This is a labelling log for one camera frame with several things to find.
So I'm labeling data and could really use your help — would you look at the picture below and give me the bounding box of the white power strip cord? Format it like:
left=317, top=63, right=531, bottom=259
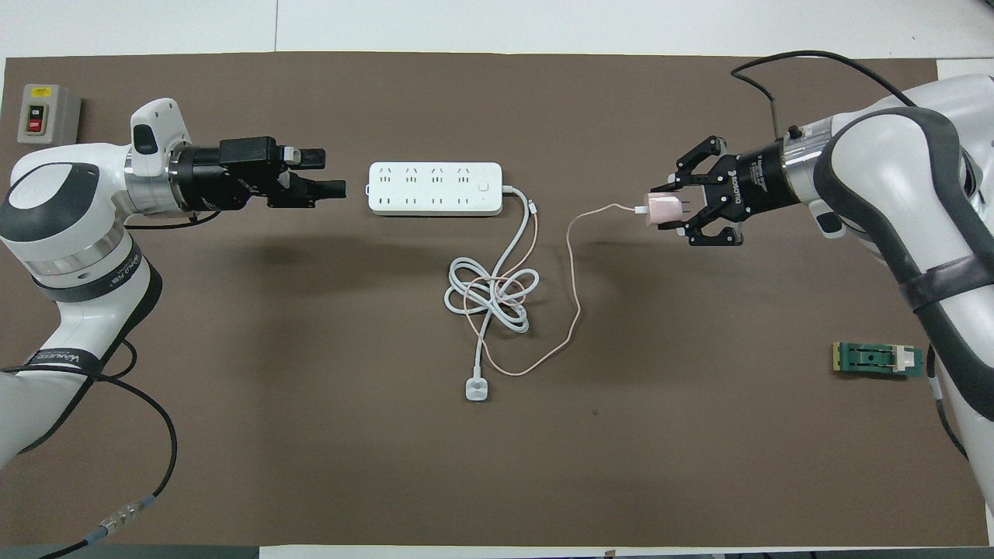
left=444, top=185, right=541, bottom=402

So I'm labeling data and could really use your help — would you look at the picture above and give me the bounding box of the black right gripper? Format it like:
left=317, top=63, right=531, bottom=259
left=650, top=135, right=802, bottom=248

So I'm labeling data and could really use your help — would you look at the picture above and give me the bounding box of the white power strip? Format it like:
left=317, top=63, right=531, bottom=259
left=367, top=161, right=504, bottom=217

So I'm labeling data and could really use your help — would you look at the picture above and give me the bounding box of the thin pink charging cable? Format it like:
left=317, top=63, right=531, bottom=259
left=464, top=200, right=639, bottom=378

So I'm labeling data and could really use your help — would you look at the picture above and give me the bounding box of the grey on-off switch box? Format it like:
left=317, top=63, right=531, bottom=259
left=17, top=84, right=82, bottom=148

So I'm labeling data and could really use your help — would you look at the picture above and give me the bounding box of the brown table mat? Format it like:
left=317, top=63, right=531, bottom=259
left=0, top=52, right=991, bottom=548

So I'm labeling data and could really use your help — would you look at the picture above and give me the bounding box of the green knife switch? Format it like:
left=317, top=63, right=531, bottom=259
left=832, top=342, right=925, bottom=379

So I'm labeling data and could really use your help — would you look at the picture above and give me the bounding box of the pink charger adapter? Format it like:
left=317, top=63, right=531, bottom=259
left=635, top=194, right=690, bottom=229

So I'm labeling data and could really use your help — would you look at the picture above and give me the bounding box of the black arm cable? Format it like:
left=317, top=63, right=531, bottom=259
left=730, top=50, right=971, bottom=460
left=0, top=208, right=226, bottom=559

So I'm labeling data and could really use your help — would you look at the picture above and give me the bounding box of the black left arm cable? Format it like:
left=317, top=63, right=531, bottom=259
left=0, top=208, right=226, bottom=559

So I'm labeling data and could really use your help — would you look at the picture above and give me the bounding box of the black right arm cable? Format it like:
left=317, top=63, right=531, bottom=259
left=730, top=50, right=971, bottom=460

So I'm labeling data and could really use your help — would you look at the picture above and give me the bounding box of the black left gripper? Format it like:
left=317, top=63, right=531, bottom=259
left=172, top=136, right=348, bottom=213

